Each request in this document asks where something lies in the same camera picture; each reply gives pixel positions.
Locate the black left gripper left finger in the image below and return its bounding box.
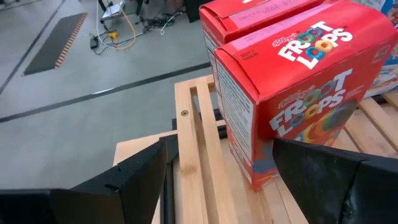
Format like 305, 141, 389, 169
0, 141, 168, 224

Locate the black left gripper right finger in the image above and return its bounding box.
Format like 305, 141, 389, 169
272, 138, 398, 224

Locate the red Froot Loops cereal box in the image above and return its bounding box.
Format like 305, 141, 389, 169
198, 0, 326, 114
214, 0, 398, 191

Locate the light blue Rice Krispies box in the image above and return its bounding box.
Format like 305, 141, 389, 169
357, 0, 398, 99

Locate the wooden slatted shelf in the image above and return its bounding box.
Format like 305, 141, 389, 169
174, 74, 398, 224

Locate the black hazard-striped floor mat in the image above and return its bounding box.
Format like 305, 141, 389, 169
22, 11, 89, 77

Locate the silver metal plate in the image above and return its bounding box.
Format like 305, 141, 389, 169
99, 1, 127, 22

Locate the yellow extension cable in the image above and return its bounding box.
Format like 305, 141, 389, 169
107, 6, 137, 51

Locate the black cable bundle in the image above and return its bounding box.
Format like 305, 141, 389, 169
136, 11, 184, 35

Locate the white cable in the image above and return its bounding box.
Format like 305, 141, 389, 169
95, 0, 125, 49

